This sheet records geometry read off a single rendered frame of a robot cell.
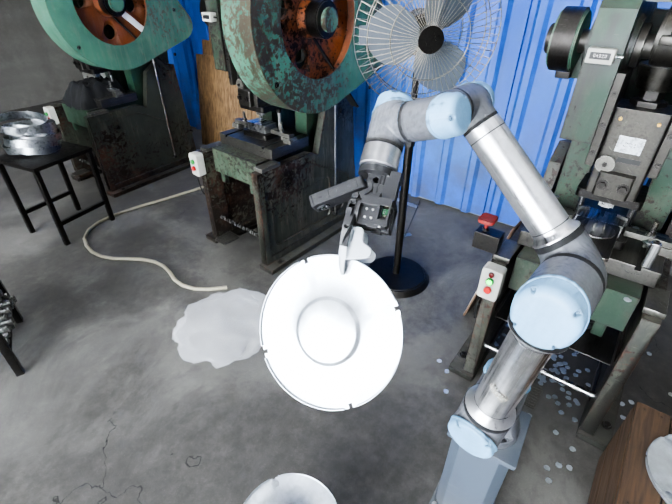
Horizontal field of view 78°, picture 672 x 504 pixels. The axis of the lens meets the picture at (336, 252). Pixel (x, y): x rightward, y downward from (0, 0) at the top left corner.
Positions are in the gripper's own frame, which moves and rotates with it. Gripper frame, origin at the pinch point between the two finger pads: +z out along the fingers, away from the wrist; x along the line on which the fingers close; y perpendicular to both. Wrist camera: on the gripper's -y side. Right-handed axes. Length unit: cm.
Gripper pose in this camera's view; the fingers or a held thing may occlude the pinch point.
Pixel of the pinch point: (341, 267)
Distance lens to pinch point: 78.3
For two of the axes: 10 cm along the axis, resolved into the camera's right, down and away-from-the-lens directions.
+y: 9.3, 2.0, -3.0
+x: 2.6, 2.1, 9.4
